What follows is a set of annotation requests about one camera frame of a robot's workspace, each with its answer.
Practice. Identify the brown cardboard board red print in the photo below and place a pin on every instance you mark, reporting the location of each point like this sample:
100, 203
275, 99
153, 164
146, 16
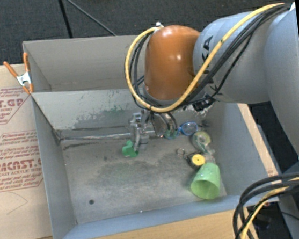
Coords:
11, 160

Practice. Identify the black cylinder on white bracket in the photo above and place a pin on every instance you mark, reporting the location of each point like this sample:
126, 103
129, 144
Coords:
201, 105

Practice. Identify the yellow and black tape measure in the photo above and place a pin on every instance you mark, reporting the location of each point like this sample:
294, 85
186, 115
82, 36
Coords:
197, 160

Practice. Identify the grey metal bin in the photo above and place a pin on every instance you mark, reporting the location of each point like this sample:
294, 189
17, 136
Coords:
124, 179

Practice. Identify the green toy block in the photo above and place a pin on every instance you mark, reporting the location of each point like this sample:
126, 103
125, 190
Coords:
128, 150

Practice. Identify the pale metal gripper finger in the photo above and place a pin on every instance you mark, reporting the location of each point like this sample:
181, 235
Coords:
143, 133
136, 142

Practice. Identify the green plastic cup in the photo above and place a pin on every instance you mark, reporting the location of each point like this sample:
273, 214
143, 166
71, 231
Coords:
207, 182

